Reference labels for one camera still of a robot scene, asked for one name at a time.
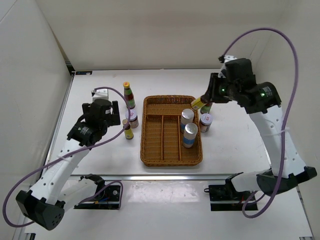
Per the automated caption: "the silver-lid bead jar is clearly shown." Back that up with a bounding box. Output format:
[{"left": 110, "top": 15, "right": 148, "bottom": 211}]
[
  {"left": 180, "top": 108, "right": 195, "bottom": 133},
  {"left": 182, "top": 123, "right": 198, "bottom": 148}
]

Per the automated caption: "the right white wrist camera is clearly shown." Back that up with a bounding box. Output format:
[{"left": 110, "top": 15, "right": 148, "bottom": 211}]
[{"left": 218, "top": 55, "right": 237, "bottom": 79}]

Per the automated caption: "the red sauce bottle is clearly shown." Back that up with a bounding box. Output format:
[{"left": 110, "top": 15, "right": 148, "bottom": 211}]
[
  {"left": 200, "top": 102, "right": 213, "bottom": 114},
  {"left": 123, "top": 81, "right": 136, "bottom": 109}
]

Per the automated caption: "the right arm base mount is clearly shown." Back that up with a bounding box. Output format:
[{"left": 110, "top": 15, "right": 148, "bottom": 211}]
[{"left": 203, "top": 173, "right": 251, "bottom": 212}]

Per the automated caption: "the purple cable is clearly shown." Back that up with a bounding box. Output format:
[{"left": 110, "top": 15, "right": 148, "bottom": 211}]
[
  {"left": 2, "top": 86, "right": 131, "bottom": 228},
  {"left": 221, "top": 27, "right": 300, "bottom": 219}
]

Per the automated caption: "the left red sauce bottle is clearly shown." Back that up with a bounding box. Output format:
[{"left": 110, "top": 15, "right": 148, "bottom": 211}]
[{"left": 123, "top": 81, "right": 136, "bottom": 109}]

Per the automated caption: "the white-lid brown jar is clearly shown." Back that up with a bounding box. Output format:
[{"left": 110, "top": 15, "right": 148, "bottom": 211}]
[
  {"left": 125, "top": 109, "right": 139, "bottom": 129},
  {"left": 199, "top": 113, "right": 213, "bottom": 133}
]

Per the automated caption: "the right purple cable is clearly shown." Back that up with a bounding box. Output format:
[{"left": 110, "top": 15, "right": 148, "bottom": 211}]
[{"left": 221, "top": 27, "right": 300, "bottom": 219}]

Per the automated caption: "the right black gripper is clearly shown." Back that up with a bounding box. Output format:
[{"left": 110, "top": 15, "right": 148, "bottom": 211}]
[{"left": 203, "top": 73, "right": 239, "bottom": 104}]

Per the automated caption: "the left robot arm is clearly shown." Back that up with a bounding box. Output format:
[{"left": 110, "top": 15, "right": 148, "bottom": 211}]
[{"left": 16, "top": 99, "right": 121, "bottom": 231}]

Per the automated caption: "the aluminium front rail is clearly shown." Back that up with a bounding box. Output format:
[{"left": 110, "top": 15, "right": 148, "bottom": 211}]
[{"left": 24, "top": 173, "right": 273, "bottom": 201}]

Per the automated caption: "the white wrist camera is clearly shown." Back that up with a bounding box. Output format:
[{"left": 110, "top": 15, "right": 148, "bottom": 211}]
[
  {"left": 218, "top": 55, "right": 237, "bottom": 79},
  {"left": 91, "top": 88, "right": 109, "bottom": 102}
]

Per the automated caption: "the left black table label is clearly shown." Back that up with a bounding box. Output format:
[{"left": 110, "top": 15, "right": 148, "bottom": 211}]
[{"left": 75, "top": 70, "right": 93, "bottom": 76}]

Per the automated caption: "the small yellow bottle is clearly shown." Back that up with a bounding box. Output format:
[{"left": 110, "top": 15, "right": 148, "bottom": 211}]
[
  {"left": 190, "top": 96, "right": 208, "bottom": 111},
  {"left": 122, "top": 119, "right": 134, "bottom": 140}
]

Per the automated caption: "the wicker divided tray basket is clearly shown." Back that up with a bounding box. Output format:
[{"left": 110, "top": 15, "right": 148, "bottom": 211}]
[{"left": 140, "top": 95, "right": 203, "bottom": 167}]

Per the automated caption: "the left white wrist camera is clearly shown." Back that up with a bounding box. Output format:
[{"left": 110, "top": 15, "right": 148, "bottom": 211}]
[{"left": 91, "top": 88, "right": 109, "bottom": 102}]

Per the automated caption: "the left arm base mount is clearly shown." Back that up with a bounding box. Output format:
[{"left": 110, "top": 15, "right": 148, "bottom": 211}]
[{"left": 74, "top": 174, "right": 124, "bottom": 210}]

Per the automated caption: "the right red sauce bottle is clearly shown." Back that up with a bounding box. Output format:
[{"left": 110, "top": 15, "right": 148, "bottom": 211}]
[{"left": 200, "top": 102, "right": 213, "bottom": 114}]

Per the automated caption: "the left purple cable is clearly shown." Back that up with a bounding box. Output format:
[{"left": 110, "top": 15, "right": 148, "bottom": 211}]
[{"left": 2, "top": 86, "right": 131, "bottom": 228}]

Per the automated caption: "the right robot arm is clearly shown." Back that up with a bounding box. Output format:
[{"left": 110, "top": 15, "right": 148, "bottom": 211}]
[{"left": 201, "top": 55, "right": 318, "bottom": 200}]

